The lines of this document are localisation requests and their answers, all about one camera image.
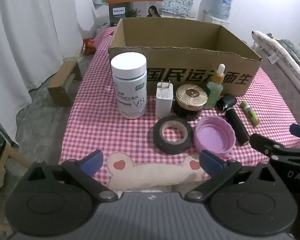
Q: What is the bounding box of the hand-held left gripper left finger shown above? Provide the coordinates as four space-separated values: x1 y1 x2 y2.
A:
21 150 118 203

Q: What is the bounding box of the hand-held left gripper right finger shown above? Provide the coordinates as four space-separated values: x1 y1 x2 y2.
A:
184 150 280 202

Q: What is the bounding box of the purple plastic lid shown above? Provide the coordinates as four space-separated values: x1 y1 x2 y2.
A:
194 117 237 158

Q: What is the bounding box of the green lip balm stick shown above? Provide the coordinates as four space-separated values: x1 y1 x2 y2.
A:
241 101 260 127

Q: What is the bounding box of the black lipstick tube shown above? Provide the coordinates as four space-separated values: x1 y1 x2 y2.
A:
224 107 250 147

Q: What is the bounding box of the black tape roll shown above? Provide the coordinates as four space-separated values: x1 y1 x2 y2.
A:
147 116 195 155

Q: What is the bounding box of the small black glossy case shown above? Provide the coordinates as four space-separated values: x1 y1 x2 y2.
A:
216 94 238 111

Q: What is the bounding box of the green dropper bottle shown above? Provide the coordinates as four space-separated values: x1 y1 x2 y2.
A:
204 64 226 110

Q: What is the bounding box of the gold-lidded dark jar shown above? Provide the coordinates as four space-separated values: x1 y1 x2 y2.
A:
174 84 208 120

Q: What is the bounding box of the white charger plug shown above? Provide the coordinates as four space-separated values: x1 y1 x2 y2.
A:
155 80 175 117

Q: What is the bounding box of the white supplement bottle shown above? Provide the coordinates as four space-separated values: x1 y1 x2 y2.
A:
111 52 148 120

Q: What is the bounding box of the brown cardboard box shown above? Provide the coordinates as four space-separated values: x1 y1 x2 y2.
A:
108 17 263 98

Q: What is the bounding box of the grey-brown padded sofa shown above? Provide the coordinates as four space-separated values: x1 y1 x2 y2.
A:
260 47 300 140

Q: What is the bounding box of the dark green cloth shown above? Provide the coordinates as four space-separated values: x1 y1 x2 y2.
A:
275 39 300 73

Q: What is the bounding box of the small wooden stool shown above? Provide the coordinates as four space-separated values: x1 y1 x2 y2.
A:
47 60 83 107

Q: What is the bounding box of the white fleece blanket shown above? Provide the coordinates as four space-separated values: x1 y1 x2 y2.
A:
251 30 300 105

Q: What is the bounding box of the red snack packet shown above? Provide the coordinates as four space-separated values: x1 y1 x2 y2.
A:
80 38 97 55

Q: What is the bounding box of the white water dispenser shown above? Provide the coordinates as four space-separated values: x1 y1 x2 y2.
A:
197 10 232 28

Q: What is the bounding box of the white curtain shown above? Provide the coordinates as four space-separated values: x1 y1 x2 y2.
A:
0 0 95 145

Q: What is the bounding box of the blue water jug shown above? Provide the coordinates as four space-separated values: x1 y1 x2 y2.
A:
210 0 234 19

